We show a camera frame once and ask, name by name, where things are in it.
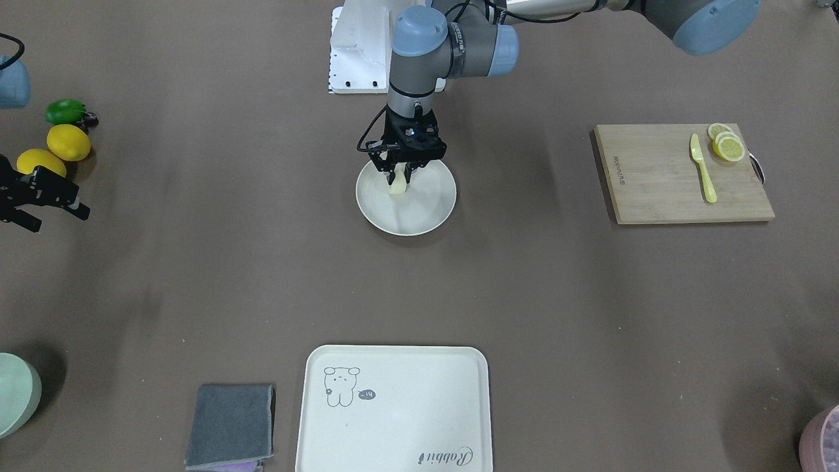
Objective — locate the back lemon slice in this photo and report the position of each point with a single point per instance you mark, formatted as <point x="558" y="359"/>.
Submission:
<point x="715" y="129"/>

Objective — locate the yellow plastic knife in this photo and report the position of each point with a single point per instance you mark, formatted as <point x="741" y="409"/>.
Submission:
<point x="707" y="186"/>

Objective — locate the lemon slice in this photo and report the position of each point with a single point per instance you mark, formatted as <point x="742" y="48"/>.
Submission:
<point x="729" y="147"/>
<point x="715" y="129"/>

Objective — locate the cream rectangular tray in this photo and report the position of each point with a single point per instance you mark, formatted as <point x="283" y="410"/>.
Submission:
<point x="395" y="408"/>

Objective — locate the bamboo cutting board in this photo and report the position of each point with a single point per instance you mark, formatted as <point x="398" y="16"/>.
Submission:
<point x="651" y="178"/>

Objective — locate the front lemon slice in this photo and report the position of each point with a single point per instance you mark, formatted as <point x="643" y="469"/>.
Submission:
<point x="729" y="147"/>

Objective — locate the mint green bowl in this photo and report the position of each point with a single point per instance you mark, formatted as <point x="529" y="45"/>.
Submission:
<point x="21" y="390"/>

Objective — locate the grey folded cloth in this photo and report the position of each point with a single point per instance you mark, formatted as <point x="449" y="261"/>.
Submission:
<point x="232" y="427"/>

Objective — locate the white steamed bun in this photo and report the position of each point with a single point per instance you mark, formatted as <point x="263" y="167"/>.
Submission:
<point x="400" y="183"/>

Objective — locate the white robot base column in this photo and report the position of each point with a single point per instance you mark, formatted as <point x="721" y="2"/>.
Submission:
<point x="360" y="46"/>

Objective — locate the cream round plate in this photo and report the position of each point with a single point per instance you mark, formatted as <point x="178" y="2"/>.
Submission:
<point x="428" y="201"/>

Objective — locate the pink bowl of ice cubes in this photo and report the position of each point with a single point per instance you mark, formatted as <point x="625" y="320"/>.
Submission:
<point x="818" y="445"/>

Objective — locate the yellow lemon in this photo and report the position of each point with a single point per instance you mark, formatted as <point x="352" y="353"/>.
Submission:
<point x="68" y="142"/>
<point x="32" y="158"/>

